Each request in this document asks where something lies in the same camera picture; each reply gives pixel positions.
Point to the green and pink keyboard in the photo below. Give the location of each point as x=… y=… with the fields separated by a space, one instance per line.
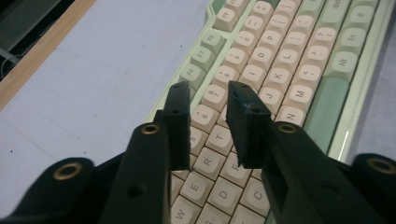
x=261 y=56

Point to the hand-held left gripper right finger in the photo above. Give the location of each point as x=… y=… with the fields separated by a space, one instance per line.
x=295 y=174

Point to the white board table cover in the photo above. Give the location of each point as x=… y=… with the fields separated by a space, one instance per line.
x=93 y=77

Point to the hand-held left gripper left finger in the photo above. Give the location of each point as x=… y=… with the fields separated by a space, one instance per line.
x=146 y=174

